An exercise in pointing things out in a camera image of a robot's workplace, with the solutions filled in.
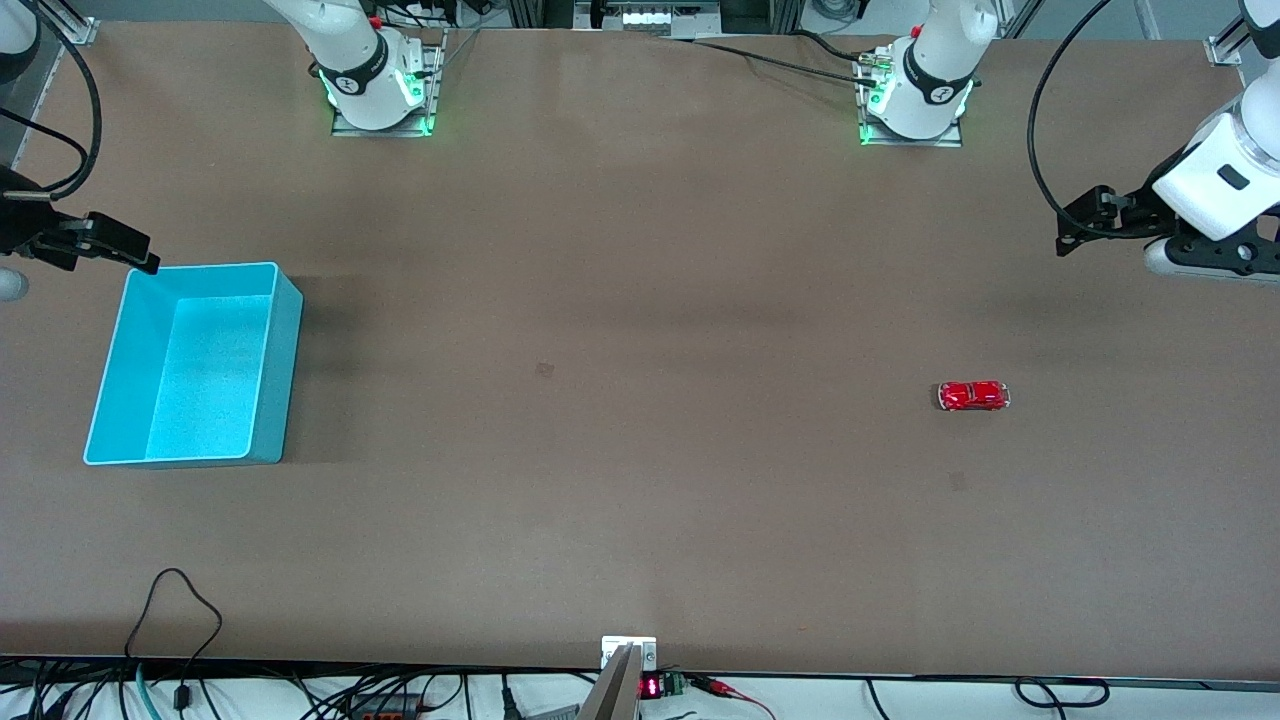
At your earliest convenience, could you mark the red beetle toy car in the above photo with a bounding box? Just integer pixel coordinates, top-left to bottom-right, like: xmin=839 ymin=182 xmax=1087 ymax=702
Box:
xmin=937 ymin=381 xmax=1011 ymax=412

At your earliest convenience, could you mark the blue plastic box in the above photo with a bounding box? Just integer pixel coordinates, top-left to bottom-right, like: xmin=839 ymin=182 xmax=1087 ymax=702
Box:
xmin=83 ymin=262 xmax=304 ymax=468

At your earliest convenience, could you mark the lit rack device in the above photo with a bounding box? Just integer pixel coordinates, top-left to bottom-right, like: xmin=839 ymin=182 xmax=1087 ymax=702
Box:
xmin=574 ymin=0 xmax=723 ymax=34

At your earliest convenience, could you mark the grey orange power strip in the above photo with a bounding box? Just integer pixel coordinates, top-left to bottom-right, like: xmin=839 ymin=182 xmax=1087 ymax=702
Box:
xmin=345 ymin=693 xmax=427 ymax=720

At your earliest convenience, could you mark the red clip lead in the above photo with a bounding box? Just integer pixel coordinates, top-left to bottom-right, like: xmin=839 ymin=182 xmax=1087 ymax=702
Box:
xmin=688 ymin=675 xmax=777 ymax=720

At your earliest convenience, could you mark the white mounting plate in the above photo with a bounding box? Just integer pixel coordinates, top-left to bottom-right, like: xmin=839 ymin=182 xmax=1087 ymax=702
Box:
xmin=601 ymin=636 xmax=659 ymax=672

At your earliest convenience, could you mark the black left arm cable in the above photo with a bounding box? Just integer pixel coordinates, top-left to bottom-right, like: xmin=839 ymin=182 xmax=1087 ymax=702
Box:
xmin=1028 ymin=0 xmax=1111 ymax=241

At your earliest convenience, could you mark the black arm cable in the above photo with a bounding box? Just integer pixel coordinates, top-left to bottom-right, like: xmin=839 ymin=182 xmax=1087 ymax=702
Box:
xmin=1028 ymin=0 xmax=1111 ymax=241
xmin=0 ymin=28 xmax=104 ymax=201

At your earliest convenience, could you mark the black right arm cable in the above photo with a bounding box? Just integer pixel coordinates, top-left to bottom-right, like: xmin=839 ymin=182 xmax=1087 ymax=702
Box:
xmin=0 ymin=28 xmax=104 ymax=201

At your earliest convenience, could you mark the aluminium frame profile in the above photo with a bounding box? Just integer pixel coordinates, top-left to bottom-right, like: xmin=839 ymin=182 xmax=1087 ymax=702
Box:
xmin=38 ymin=0 xmax=102 ymax=47
xmin=1204 ymin=18 xmax=1253 ymax=68

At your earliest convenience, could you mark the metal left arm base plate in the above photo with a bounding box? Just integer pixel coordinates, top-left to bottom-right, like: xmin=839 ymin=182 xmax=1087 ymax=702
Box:
xmin=857 ymin=50 xmax=964 ymax=149

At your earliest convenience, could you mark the short black table cable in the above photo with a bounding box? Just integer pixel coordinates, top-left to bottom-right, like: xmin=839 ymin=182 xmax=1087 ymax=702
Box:
xmin=793 ymin=30 xmax=873 ymax=64

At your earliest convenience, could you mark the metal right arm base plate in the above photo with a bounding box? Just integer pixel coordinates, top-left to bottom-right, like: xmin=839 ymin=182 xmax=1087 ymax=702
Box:
xmin=331 ymin=30 xmax=446 ymax=138

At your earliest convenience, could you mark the long black table cable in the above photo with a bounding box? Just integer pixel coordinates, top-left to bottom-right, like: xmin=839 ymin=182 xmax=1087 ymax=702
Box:
xmin=655 ymin=34 xmax=881 ymax=88

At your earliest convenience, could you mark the black cable with ferrite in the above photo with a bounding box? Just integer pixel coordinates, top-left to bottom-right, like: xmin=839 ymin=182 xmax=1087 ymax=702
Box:
xmin=124 ymin=568 xmax=224 ymax=713

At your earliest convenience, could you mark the black looped cable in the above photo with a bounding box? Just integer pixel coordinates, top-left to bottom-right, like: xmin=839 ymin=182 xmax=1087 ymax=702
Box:
xmin=1014 ymin=677 xmax=1112 ymax=709

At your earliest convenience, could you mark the grey camera mount beam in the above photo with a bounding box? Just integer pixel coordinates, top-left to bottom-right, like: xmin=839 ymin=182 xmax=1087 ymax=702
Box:
xmin=577 ymin=645 xmax=642 ymax=720

